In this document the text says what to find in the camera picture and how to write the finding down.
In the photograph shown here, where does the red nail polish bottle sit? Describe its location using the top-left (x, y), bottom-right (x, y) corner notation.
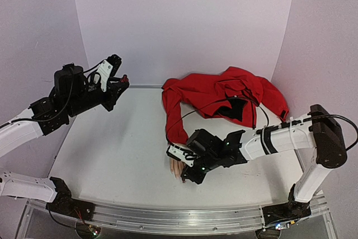
top-left (120, 74), bottom-right (129, 83)

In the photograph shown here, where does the red jacket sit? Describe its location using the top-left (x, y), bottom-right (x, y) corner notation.
top-left (162, 67), bottom-right (289, 144)

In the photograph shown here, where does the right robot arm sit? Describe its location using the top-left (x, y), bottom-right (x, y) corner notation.
top-left (181, 105), bottom-right (347, 203)

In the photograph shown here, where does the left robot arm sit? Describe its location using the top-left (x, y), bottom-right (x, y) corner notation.
top-left (1, 60), bottom-right (130, 157)

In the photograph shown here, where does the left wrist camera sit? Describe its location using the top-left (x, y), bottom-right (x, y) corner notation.
top-left (94, 54), bottom-right (122, 92)

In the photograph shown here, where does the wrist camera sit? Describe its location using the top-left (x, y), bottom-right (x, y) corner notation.
top-left (94, 54), bottom-right (122, 92)
top-left (166, 144), bottom-right (198, 167)

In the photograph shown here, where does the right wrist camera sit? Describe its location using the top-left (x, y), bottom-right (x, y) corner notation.
top-left (166, 144), bottom-right (198, 167)

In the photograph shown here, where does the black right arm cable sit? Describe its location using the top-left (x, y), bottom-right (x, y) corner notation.
top-left (164, 96), bottom-right (358, 152)

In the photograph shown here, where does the mannequin hand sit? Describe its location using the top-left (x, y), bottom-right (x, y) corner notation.
top-left (169, 157), bottom-right (186, 183)

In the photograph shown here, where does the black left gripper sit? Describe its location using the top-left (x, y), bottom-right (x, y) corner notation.
top-left (68, 74), bottom-right (130, 118)

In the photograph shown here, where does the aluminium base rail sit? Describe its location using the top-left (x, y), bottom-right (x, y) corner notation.
top-left (16, 191), bottom-right (337, 238)

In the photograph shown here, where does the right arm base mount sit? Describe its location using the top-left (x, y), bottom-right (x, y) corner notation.
top-left (262, 185), bottom-right (311, 227)

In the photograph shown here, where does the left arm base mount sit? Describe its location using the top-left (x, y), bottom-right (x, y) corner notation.
top-left (46, 177), bottom-right (95, 221)

